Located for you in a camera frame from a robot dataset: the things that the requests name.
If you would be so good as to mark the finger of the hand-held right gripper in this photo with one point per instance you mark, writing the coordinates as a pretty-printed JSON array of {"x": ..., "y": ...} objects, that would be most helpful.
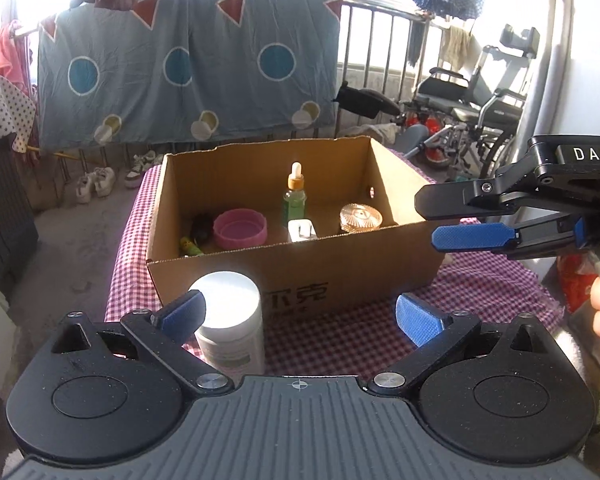
[
  {"x": 460, "y": 200},
  {"x": 470, "y": 238}
]

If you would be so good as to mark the dark grey cabinet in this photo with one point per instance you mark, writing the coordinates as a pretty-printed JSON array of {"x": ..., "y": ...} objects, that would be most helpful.
[{"x": 5, "y": 210}]

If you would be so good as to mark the white charger plug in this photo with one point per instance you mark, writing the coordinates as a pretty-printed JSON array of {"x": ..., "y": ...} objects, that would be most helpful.
[{"x": 302, "y": 232}]

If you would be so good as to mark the black tape roll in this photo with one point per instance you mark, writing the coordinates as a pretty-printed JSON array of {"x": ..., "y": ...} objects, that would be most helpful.
[{"x": 201, "y": 227}]

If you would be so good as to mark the gold lidded jar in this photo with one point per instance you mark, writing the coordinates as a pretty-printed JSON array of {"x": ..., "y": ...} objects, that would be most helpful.
[{"x": 360, "y": 217}]

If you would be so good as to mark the beige hanging towel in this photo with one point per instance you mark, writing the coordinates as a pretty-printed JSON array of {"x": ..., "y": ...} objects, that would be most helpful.
[{"x": 457, "y": 45}]

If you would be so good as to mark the red plastic bag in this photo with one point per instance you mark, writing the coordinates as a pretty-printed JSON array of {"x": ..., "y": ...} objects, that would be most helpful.
[{"x": 577, "y": 285}]

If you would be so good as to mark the red plastic object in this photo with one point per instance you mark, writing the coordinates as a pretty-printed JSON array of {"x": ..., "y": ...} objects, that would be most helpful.
[{"x": 435, "y": 145}]

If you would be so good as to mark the white polka-dot cloth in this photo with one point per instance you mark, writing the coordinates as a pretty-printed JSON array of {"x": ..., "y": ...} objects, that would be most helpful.
[{"x": 2, "y": 110}]

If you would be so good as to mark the red checkered tablecloth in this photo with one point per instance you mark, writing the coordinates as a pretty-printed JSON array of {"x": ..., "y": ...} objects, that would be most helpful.
[{"x": 480, "y": 290}]

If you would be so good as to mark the yellow rod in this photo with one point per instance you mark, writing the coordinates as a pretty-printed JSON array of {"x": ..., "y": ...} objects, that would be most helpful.
[{"x": 55, "y": 152}]

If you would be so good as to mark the metal railing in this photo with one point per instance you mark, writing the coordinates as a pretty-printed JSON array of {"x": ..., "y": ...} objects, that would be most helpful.
[{"x": 380, "y": 35}]

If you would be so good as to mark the brown cardboard box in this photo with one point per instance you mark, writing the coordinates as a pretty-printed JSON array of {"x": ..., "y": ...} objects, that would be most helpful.
[{"x": 355, "y": 280}]

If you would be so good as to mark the pink hanging cloth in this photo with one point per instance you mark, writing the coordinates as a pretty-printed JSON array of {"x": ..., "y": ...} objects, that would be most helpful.
[{"x": 2, "y": 55}]

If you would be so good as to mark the small green tube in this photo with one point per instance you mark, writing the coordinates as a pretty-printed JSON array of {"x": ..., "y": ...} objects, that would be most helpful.
[{"x": 190, "y": 246}]

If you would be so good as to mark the black cloth bag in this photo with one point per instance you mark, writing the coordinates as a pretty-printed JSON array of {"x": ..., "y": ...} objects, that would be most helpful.
[{"x": 365, "y": 100}]

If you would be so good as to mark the black wheelchair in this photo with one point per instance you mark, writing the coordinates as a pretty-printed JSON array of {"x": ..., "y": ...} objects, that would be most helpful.
[{"x": 460, "y": 105}]

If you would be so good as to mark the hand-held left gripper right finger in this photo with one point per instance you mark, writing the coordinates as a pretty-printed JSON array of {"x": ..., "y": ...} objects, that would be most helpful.
[{"x": 417, "y": 322}]

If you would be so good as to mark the pink plastic lid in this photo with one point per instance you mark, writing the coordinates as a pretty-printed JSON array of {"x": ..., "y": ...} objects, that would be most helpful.
[{"x": 240, "y": 232}]

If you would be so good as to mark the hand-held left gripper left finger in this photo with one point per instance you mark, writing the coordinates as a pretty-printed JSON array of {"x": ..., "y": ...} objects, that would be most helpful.
[{"x": 182, "y": 312}]

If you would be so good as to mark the white sneaker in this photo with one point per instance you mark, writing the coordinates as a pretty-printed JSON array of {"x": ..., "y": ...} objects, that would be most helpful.
[
  {"x": 153, "y": 160},
  {"x": 135, "y": 172},
  {"x": 105, "y": 182},
  {"x": 86, "y": 189}
]

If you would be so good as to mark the white pill bottle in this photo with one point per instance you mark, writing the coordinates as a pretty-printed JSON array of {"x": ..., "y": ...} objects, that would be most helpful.
[{"x": 230, "y": 320}]

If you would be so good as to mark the white fleece cloth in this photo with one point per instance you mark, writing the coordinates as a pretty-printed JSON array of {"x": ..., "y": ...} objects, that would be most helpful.
[{"x": 580, "y": 360}]

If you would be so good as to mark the dark grey hanging cloth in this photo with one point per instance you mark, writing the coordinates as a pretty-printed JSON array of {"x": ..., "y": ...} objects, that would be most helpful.
[{"x": 416, "y": 42}]

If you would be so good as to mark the blue printed blanket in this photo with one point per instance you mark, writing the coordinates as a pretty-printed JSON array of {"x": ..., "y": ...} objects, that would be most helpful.
[{"x": 220, "y": 85}]

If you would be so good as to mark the green dropper bottle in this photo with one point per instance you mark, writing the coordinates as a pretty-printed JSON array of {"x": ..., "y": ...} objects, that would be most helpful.
[{"x": 295, "y": 205}]

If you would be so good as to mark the grey padded seat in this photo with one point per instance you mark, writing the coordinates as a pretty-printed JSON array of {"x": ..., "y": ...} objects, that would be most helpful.
[{"x": 416, "y": 137}]

